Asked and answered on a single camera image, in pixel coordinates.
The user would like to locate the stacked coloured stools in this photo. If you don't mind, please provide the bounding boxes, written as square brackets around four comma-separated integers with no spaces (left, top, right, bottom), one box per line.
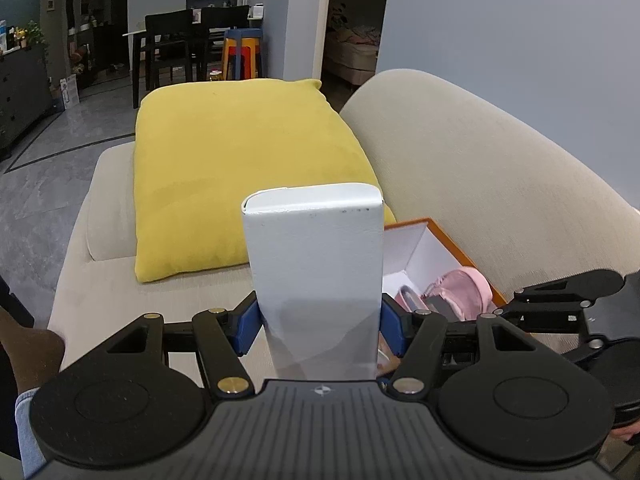
[221,28,264,81]

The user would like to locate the dark display shelf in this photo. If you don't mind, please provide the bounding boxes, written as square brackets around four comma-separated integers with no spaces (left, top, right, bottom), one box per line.
[64,0,109,87]

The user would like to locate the yellow pillow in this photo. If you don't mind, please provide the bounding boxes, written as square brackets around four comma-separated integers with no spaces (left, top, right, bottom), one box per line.
[133,78,399,284]

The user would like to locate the person's right hand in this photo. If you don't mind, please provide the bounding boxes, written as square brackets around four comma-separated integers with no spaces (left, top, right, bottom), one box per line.
[611,422,640,445]

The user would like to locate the white box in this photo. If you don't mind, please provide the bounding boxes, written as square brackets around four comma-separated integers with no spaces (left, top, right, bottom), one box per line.
[241,183,385,382]

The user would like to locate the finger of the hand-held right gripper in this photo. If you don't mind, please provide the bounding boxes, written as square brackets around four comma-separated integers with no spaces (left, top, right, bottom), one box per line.
[494,303,584,334]
[513,269,627,309]

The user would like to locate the black dining chair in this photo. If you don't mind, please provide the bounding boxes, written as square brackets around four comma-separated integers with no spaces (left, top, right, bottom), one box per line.
[144,10,194,92]
[199,5,251,81]

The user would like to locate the small green plant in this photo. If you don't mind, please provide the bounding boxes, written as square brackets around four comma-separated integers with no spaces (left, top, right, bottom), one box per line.
[25,20,49,52]

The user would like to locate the orange cardboard box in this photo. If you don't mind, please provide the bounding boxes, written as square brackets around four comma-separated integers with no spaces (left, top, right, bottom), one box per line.
[381,217,509,362]

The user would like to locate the dining table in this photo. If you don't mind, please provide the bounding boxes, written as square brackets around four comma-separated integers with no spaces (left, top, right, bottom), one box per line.
[122,26,262,109]

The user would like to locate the white paper bag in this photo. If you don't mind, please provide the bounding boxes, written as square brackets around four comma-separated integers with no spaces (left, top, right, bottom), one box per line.
[59,74,80,109]

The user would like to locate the dark grey dresser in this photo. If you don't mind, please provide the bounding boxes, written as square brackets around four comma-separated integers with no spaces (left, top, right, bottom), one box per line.
[0,41,54,157]

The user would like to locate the bed with patterned bedding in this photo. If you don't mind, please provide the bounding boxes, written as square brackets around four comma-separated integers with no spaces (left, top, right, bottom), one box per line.
[330,26,382,87]

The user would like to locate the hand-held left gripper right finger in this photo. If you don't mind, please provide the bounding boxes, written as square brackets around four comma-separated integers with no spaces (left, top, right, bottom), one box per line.
[379,294,552,396]

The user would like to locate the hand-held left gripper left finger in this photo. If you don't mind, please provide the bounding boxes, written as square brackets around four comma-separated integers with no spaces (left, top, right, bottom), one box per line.
[99,290,261,397]

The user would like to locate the pink pouch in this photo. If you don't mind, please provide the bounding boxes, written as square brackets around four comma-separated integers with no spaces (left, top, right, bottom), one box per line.
[394,268,494,322]

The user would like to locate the beige sofa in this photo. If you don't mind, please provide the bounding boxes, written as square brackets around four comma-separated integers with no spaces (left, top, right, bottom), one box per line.
[47,69,640,393]

